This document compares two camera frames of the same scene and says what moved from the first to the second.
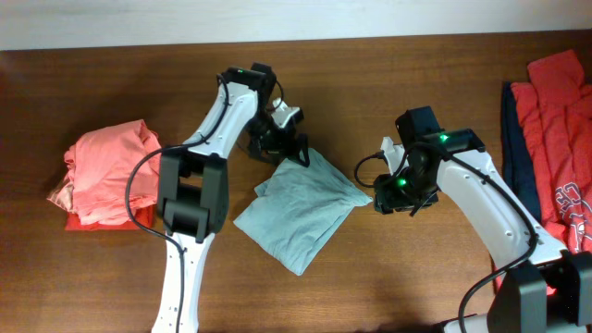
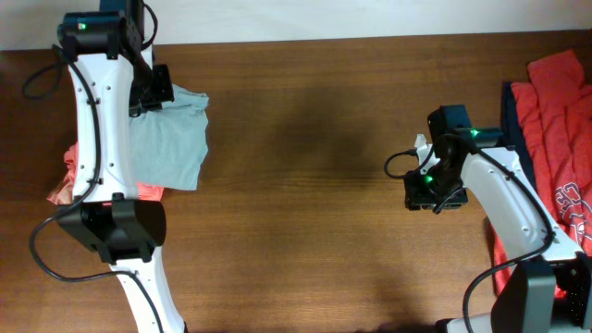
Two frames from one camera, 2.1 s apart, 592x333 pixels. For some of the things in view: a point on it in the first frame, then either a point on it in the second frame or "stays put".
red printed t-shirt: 554,114 stays put
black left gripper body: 267,135 -> 154,88
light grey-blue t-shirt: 300,209 -> 169,142
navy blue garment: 516,170 stays put
